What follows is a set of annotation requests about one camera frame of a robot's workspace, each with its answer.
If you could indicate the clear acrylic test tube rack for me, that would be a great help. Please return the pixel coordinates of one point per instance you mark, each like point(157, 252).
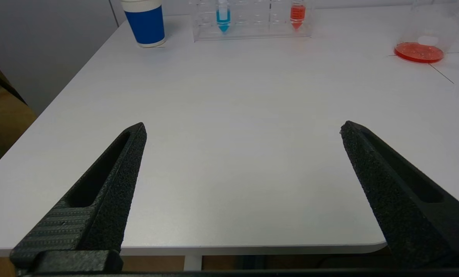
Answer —
point(252, 32)

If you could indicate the blue white paper cup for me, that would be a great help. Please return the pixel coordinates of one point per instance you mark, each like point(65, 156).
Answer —
point(144, 25)

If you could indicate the clear glass beaker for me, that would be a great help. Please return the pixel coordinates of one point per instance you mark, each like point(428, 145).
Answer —
point(419, 52)

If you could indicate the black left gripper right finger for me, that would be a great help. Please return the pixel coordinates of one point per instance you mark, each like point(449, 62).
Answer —
point(410, 219)

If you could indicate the test tube with orange liquid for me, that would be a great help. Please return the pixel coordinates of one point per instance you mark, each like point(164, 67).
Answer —
point(297, 13)

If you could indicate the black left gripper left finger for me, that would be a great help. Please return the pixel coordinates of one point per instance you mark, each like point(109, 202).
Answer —
point(110, 200)

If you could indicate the white table leg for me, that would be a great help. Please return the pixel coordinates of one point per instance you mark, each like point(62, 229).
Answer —
point(193, 263)

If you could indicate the test tube with blue liquid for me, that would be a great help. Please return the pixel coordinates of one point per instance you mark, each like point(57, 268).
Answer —
point(223, 17)

